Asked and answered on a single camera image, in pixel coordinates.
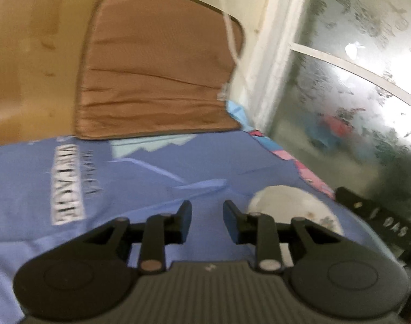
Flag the white floral deep plate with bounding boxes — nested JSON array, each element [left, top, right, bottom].
[[247, 185, 345, 267]]

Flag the blue printed tablecloth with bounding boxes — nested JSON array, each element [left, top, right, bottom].
[[0, 103, 388, 323]]

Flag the frosted floral glass door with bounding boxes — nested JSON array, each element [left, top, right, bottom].
[[250, 0, 411, 221]]

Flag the brown seat cushion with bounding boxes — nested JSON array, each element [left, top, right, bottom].
[[74, 0, 240, 140]]

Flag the white power cable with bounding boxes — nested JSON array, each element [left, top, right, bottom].
[[211, 0, 252, 100]]

